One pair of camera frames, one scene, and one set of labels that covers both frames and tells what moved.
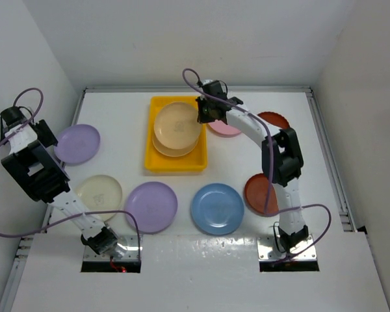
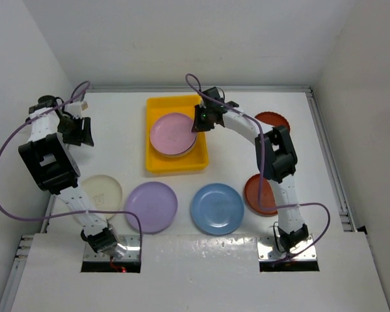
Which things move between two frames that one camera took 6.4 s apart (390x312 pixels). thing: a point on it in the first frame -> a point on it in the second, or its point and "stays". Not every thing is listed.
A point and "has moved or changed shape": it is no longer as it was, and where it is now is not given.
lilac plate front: (154, 205) stays
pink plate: (222, 128) has moved or changed shape
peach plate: (172, 152) stays
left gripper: (48, 140) -> (81, 136)
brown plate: (274, 119) stays
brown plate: (256, 193) stays
